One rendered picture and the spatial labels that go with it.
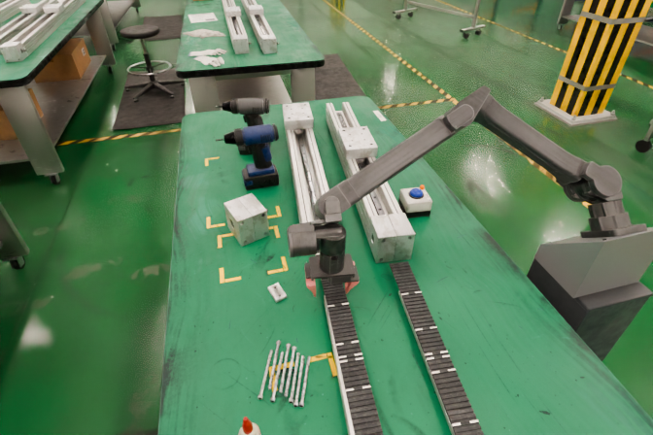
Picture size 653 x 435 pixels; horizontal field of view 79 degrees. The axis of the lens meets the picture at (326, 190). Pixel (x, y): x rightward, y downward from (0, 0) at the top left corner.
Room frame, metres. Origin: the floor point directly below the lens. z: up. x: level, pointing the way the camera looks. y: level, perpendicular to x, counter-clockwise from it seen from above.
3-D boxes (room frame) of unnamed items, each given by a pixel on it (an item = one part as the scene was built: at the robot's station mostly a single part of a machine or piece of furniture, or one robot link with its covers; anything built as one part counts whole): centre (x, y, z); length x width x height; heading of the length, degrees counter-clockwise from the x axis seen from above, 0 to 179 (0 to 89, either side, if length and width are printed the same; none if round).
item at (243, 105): (1.38, 0.31, 0.89); 0.20 x 0.08 x 0.22; 92
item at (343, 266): (0.64, -0.01, 0.92); 0.10 x 0.07 x 0.07; 98
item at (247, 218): (0.90, 0.22, 0.83); 0.11 x 0.10 x 0.10; 123
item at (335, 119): (1.25, -0.11, 0.82); 0.80 x 0.10 x 0.09; 9
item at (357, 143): (1.25, -0.11, 0.87); 0.16 x 0.11 x 0.07; 9
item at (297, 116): (1.47, 0.12, 0.87); 0.16 x 0.11 x 0.07; 9
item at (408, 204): (1.00, -0.27, 0.81); 0.10 x 0.08 x 0.06; 99
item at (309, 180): (1.23, 0.08, 0.82); 0.80 x 0.10 x 0.09; 9
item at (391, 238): (0.82, -0.19, 0.83); 0.12 x 0.09 x 0.10; 99
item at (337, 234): (0.64, -0.01, 0.98); 0.07 x 0.06 x 0.07; 101
